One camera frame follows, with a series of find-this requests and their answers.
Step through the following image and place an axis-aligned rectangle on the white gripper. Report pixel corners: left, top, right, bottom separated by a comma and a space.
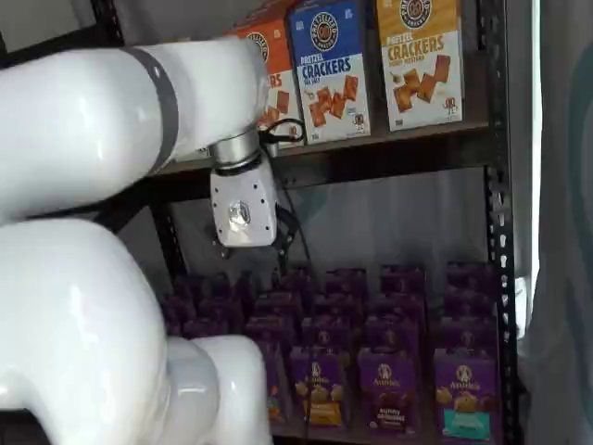
209, 159, 298, 261

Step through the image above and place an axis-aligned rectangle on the purple Annie's box brown patch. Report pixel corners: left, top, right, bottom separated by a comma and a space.
357, 347, 430, 435

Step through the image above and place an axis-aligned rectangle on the purple Annie's box orange patch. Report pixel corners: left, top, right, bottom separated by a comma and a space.
289, 346, 352, 428

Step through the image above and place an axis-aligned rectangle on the orange pretzel crackers box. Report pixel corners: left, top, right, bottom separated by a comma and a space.
224, 0, 306, 150

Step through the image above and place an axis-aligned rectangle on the blue pretzel crackers box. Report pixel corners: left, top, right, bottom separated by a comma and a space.
285, 0, 372, 146

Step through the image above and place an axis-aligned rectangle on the black metal shelf rack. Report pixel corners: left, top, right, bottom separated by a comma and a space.
0, 0, 523, 445

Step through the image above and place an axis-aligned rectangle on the purple Annie's box teal patch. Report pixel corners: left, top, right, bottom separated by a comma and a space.
433, 348, 504, 444

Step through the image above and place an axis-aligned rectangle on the yellow pretzel crackers box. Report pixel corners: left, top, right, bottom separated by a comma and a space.
374, 0, 465, 134

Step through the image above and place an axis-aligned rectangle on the pale fabric backdrop teal print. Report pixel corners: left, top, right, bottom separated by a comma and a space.
507, 0, 593, 445

